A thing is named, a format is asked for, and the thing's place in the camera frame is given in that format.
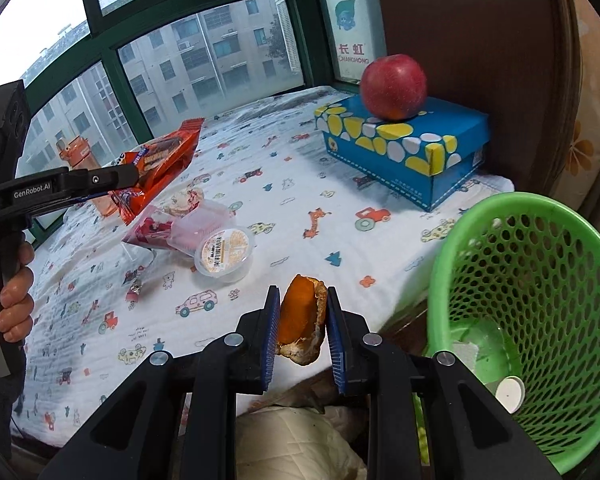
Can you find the orange water bottle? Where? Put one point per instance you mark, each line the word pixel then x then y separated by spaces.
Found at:
pixel 78 154

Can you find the red apple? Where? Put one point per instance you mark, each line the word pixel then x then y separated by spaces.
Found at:
pixel 394 87

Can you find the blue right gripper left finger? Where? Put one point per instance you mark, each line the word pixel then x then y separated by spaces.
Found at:
pixel 269 325

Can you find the orange Ovaltine snack wrapper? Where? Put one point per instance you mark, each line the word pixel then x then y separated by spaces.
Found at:
pixel 158 161

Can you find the clear plastic tray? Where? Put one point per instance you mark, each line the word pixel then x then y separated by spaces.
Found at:
pixel 188 233

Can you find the round plastic cup with lid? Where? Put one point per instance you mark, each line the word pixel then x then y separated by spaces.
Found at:
pixel 226 254

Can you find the cartoon print bed sheet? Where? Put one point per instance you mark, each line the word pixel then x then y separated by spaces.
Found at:
pixel 261 203

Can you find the orange peel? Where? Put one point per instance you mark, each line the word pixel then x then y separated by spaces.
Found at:
pixel 301 328

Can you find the floral curtain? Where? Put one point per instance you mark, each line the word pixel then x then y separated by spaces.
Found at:
pixel 578 186

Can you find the blue yellow dotted box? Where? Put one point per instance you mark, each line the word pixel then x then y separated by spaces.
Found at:
pixel 425 158

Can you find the pink wafer wrapper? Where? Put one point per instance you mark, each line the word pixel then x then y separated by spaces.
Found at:
pixel 152 229

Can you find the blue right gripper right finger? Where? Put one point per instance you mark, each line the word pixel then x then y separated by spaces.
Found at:
pixel 337 339

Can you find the green window frame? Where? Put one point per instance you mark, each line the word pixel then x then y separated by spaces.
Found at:
pixel 117 73

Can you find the person's left hand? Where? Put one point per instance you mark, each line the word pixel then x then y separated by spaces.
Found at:
pixel 16 301

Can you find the green plastic trash basket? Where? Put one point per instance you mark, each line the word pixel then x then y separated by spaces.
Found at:
pixel 519 276

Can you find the small white lid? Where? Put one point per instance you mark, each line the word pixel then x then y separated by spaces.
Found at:
pixel 510 392

